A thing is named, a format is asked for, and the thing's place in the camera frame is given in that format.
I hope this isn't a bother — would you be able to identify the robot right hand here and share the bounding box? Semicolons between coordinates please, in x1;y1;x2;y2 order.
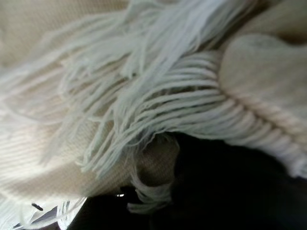
68;136;307;230

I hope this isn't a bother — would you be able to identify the white fringed cloth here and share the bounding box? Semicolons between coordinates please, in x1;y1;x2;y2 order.
0;0;307;230

